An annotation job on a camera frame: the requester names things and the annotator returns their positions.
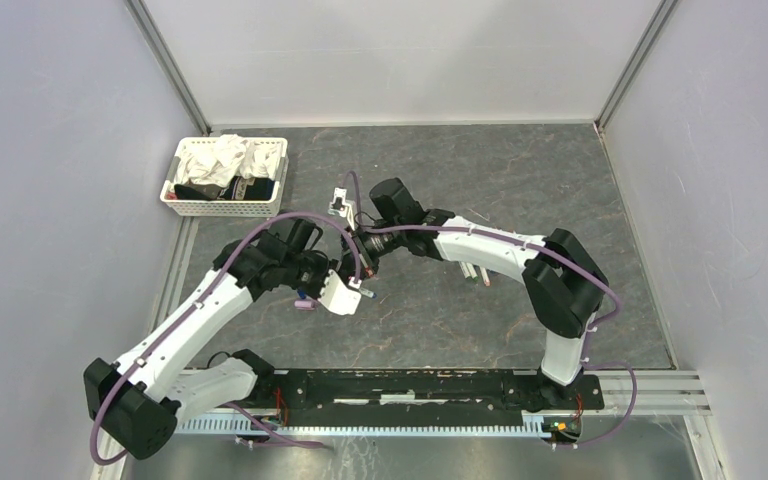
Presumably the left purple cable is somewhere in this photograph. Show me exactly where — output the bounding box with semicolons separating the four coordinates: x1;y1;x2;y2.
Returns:
88;210;367;466

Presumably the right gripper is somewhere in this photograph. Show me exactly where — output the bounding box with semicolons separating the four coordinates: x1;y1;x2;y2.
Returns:
338;221;404;283

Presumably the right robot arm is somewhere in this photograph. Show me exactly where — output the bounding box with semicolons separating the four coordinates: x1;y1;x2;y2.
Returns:
329;178;615;408

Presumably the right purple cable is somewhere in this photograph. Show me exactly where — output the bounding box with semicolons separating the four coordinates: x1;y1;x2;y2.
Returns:
344;169;640;450

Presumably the grey cable duct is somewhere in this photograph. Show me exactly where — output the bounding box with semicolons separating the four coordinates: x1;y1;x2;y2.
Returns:
175;411;551;439

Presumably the white crumpled cloth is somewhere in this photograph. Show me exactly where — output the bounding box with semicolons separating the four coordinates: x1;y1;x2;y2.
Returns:
170;134;288;187

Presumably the clear cap blue pen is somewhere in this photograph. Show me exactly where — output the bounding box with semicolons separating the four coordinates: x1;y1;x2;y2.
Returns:
358;288;377;299

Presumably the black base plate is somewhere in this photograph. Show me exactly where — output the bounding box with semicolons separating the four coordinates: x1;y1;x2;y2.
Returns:
238;369;605;427

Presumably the purple cable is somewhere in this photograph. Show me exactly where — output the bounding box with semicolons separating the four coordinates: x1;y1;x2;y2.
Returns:
88;210;367;466
344;169;640;450

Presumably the white plastic basket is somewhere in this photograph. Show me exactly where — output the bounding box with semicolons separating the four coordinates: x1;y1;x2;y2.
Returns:
159;144;289;218

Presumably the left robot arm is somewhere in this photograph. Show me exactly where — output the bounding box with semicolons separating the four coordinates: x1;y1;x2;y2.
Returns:
83;212;365;466

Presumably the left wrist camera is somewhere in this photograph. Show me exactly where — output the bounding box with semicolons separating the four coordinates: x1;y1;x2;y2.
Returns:
318;269;362;316

